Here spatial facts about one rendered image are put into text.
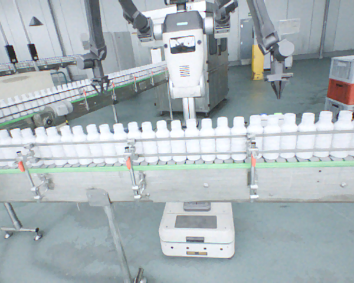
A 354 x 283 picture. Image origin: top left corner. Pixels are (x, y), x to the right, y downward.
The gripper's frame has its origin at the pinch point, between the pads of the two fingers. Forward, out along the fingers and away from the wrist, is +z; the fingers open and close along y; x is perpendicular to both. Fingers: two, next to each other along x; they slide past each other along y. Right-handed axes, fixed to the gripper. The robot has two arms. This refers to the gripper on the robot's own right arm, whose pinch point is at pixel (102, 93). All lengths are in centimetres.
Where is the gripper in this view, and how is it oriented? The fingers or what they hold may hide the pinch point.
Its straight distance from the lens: 142.9
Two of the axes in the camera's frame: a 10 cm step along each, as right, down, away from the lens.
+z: 1.0, 9.1, 4.1
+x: 9.8, -0.2, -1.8
